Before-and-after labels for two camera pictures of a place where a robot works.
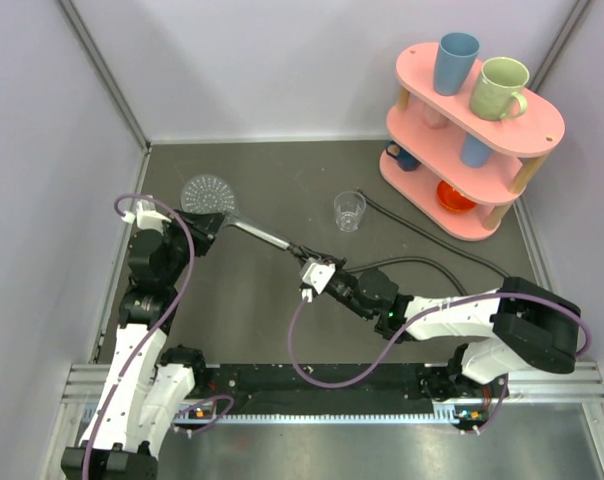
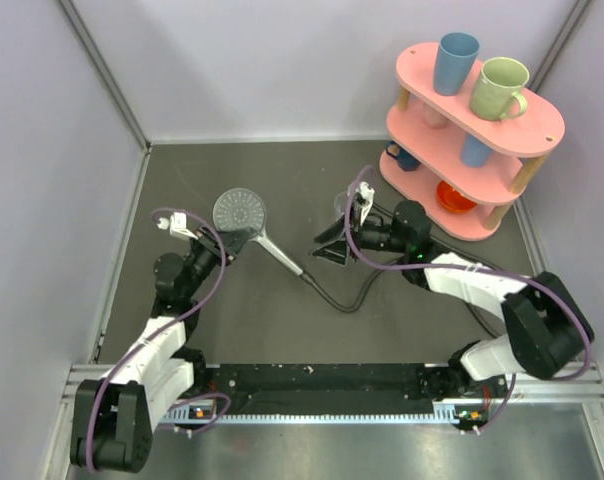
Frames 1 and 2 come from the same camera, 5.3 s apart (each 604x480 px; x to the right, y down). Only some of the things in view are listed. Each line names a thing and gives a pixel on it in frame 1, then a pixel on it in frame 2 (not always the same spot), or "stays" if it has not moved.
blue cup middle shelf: x=475 y=153 stays
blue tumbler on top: x=456 y=54 stays
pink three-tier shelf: x=456 y=171 stays
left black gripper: x=203 y=228 -> x=232 y=241
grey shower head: x=212 y=192 -> x=241 y=208
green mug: x=497 y=91 stays
